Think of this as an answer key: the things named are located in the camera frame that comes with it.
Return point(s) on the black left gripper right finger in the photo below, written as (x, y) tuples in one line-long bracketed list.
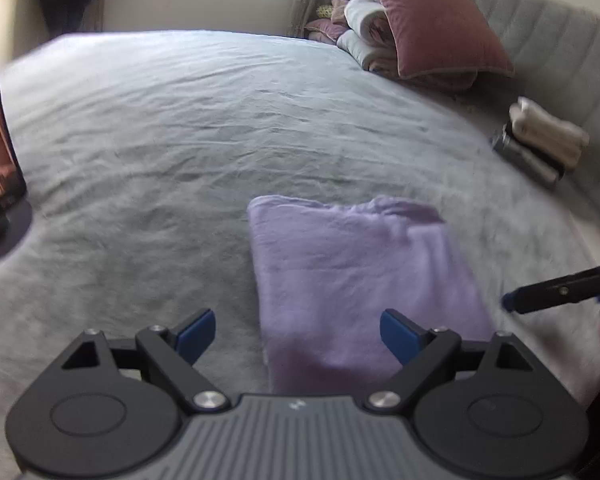
[(481, 409)]

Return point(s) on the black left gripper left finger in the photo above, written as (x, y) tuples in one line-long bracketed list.
[(107, 406)]

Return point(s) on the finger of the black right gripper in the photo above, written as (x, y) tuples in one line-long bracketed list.
[(568, 289)]

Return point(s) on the purple garment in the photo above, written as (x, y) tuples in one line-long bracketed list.
[(326, 272)]

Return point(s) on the dark grey folded garment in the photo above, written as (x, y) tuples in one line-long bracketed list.
[(522, 158)]

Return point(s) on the black folded garment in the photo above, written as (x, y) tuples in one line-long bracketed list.
[(547, 159)]

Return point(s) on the beige folded garment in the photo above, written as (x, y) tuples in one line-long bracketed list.
[(548, 139)]

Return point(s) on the cream folded top garment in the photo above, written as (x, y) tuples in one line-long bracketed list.
[(534, 115)]

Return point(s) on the round black phone stand base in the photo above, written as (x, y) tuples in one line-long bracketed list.
[(14, 225)]

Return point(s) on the grey padded headboard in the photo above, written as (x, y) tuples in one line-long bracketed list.
[(555, 51)]

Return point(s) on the grey bed sheet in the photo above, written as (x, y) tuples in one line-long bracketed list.
[(142, 151)]

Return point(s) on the pink velvet pillow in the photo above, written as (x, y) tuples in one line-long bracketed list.
[(444, 37)]

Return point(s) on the small pink cushion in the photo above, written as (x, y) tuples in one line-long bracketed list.
[(330, 24)]

